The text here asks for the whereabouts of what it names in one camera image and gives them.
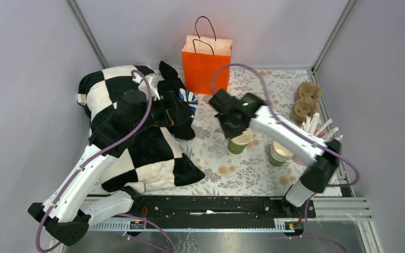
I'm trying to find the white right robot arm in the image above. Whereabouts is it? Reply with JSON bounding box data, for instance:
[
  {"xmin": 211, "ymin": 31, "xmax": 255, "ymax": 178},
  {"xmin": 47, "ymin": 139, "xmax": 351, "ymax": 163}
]
[{"xmin": 209, "ymin": 89, "xmax": 341, "ymax": 217}]

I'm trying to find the pink cup of stirrers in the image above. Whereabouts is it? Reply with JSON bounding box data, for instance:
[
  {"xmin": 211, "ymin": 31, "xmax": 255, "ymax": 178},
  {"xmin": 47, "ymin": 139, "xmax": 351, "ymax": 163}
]
[{"xmin": 291, "ymin": 112, "xmax": 344, "ymax": 166}]

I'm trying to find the green paper coffee cup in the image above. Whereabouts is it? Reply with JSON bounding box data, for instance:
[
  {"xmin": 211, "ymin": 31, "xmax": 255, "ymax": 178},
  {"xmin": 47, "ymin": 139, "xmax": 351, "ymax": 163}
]
[{"xmin": 227, "ymin": 129, "xmax": 253, "ymax": 154}]

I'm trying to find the orange paper bag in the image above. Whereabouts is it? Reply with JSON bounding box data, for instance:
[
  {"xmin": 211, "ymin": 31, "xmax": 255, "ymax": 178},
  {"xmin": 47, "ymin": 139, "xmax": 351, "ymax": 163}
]
[{"xmin": 181, "ymin": 30, "xmax": 233, "ymax": 95}]

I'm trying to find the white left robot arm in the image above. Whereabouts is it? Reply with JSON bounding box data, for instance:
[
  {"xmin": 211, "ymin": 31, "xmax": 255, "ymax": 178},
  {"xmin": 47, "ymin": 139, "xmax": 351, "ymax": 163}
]
[{"xmin": 28, "ymin": 70, "xmax": 193, "ymax": 252}]

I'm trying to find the blue white striped cloth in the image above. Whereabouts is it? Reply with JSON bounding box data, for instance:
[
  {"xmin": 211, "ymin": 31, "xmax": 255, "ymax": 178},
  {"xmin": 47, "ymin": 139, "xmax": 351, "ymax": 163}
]
[{"xmin": 178, "ymin": 88, "xmax": 199, "ymax": 117}]

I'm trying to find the brown cardboard cup carrier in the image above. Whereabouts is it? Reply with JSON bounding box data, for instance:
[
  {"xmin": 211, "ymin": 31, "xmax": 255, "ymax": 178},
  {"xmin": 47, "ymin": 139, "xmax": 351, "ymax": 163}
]
[{"xmin": 292, "ymin": 81, "xmax": 323, "ymax": 122}]

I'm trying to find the black white checkered blanket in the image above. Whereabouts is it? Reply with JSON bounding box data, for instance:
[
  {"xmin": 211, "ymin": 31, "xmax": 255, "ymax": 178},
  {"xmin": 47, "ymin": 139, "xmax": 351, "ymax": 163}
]
[{"xmin": 78, "ymin": 65, "xmax": 205, "ymax": 192}]

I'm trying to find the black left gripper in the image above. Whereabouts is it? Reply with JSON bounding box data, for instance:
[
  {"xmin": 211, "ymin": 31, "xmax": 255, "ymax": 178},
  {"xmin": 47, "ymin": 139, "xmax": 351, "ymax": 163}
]
[{"xmin": 132, "ymin": 90, "xmax": 194, "ymax": 135}]

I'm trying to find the stack of green paper cups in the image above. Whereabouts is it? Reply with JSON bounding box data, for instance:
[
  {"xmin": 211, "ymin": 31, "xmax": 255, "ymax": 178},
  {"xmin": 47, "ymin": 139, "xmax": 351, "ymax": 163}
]
[{"xmin": 268, "ymin": 141, "xmax": 293, "ymax": 167}]

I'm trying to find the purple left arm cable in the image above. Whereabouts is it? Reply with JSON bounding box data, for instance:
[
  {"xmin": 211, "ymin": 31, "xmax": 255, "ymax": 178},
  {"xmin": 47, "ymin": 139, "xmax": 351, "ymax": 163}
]
[{"xmin": 35, "ymin": 70, "xmax": 153, "ymax": 253}]

